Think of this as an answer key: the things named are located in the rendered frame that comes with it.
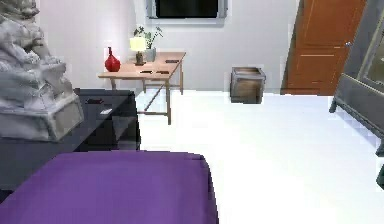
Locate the black flat object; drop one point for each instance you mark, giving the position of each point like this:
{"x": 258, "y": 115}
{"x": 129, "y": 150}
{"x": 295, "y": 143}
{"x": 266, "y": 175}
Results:
{"x": 163, "y": 72}
{"x": 172, "y": 61}
{"x": 146, "y": 71}

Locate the light wooden table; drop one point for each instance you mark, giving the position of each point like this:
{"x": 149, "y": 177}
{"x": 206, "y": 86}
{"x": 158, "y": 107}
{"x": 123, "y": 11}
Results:
{"x": 156, "y": 68}

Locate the wooden bin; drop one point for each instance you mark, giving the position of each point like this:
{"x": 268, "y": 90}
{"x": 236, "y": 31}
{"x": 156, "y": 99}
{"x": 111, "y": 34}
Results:
{"x": 247, "y": 86}

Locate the potted green plant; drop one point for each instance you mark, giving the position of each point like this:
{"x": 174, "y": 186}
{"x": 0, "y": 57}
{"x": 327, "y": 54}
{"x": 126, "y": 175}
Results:
{"x": 150, "y": 46}

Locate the yellow table lamp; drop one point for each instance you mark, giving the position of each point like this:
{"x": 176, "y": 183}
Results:
{"x": 138, "y": 46}

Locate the white flat card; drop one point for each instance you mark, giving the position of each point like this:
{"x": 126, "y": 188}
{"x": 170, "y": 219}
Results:
{"x": 106, "y": 111}

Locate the red vase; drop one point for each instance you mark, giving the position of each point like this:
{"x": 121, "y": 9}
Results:
{"x": 112, "y": 63}

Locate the black low cabinet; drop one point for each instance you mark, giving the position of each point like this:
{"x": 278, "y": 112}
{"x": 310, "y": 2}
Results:
{"x": 100, "y": 133}

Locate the dark remote control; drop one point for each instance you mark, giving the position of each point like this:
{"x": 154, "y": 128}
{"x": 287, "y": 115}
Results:
{"x": 94, "y": 101}

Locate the purple bed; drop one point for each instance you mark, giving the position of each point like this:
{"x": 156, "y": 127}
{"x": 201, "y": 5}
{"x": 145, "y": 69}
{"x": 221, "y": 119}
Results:
{"x": 110, "y": 190}

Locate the orange room door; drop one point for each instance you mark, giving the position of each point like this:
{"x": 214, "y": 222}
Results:
{"x": 320, "y": 46}

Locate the grey stone statue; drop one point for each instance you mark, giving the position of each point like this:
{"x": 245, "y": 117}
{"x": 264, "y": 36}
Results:
{"x": 30, "y": 83}

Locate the grey glass cabinet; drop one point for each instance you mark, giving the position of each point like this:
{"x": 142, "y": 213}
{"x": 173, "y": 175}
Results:
{"x": 363, "y": 90}

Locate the wall television set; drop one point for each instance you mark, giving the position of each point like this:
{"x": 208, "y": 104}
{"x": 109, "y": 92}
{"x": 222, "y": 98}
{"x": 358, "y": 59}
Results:
{"x": 186, "y": 8}

